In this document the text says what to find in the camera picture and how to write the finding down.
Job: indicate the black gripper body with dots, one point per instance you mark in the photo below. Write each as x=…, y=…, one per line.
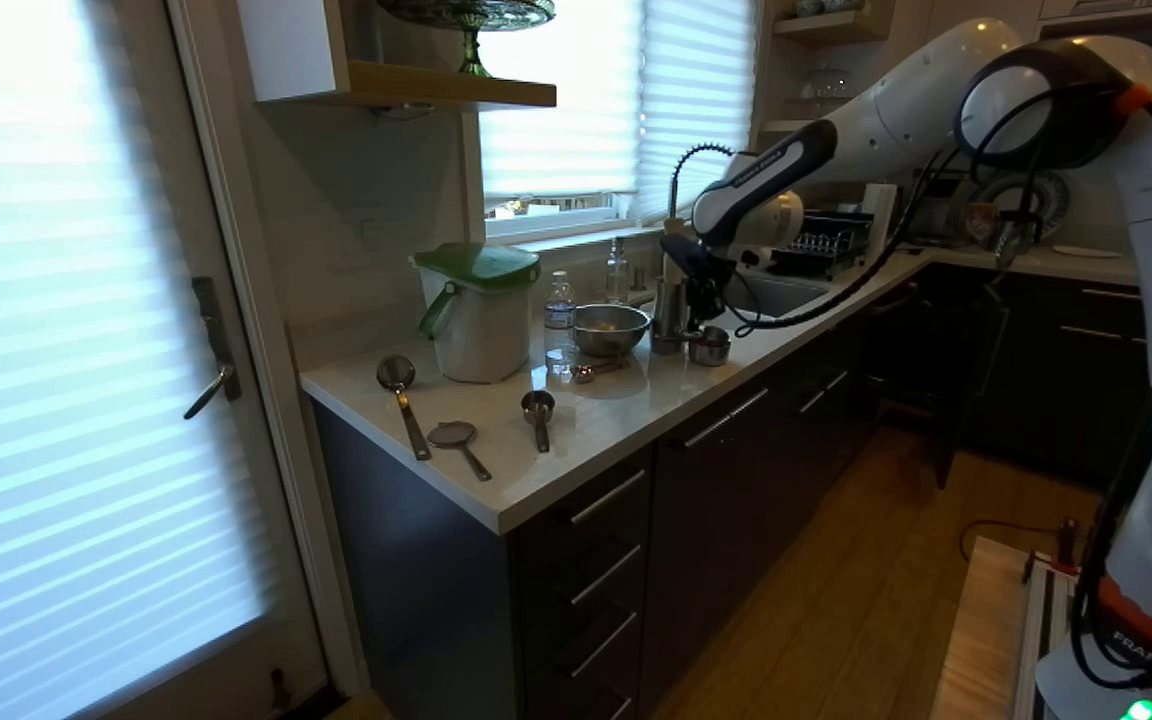
x=701, y=263

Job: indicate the small metal measuring cup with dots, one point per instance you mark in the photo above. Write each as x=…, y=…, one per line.
x=708, y=344

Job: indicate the metal bowl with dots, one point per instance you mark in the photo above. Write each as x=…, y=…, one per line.
x=610, y=331

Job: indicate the large metal measuring cup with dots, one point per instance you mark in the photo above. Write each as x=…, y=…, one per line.
x=537, y=406

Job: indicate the metal tea strainer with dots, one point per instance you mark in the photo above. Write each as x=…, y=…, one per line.
x=454, y=434

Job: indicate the metal utensil holder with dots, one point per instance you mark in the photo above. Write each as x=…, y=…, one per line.
x=667, y=306

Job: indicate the clear soap dispenser bottle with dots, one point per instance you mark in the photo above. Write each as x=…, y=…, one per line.
x=618, y=275

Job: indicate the curved kitchen faucet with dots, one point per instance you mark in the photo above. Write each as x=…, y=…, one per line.
x=682, y=164

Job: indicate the black dish rack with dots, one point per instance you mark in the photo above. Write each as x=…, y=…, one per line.
x=833, y=241

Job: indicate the clear plastic water bottle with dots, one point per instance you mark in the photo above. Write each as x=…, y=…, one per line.
x=558, y=325

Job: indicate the clear blender jar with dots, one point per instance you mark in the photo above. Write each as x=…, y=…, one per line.
x=481, y=320

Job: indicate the metal measuring scoop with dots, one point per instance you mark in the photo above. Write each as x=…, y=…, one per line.
x=397, y=376

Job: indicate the metal kettle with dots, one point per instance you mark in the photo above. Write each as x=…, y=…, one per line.
x=1030, y=200

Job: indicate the green glass cake stand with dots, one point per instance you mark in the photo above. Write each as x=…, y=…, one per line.
x=471, y=12

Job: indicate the dark kitchen counter cabinet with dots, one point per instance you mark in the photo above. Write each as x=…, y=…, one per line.
x=440, y=601

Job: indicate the wooden robot platform board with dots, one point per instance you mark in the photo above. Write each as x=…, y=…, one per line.
x=983, y=642

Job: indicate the glass door with blind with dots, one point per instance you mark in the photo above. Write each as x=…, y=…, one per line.
x=99, y=403

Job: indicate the white window frame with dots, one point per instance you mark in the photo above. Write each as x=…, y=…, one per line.
x=562, y=212

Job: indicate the wooden wall shelf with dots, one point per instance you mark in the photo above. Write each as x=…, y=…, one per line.
x=440, y=88

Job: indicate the aluminium profile base frame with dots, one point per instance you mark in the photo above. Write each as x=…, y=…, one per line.
x=1051, y=642

